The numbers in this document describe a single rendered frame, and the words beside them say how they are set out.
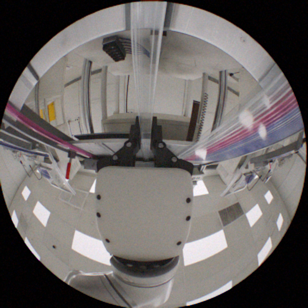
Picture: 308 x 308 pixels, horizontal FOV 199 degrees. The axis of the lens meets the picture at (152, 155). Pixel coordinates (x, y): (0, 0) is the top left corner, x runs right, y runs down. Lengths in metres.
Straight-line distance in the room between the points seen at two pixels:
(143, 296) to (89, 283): 0.06
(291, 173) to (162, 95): 8.72
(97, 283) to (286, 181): 8.64
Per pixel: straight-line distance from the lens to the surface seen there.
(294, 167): 8.54
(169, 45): 0.47
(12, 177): 7.86
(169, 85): 1.94
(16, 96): 0.19
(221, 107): 0.57
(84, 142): 0.25
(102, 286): 0.15
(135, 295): 0.15
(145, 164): 0.33
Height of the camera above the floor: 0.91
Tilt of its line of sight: 33 degrees up
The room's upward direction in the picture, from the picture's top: 176 degrees counter-clockwise
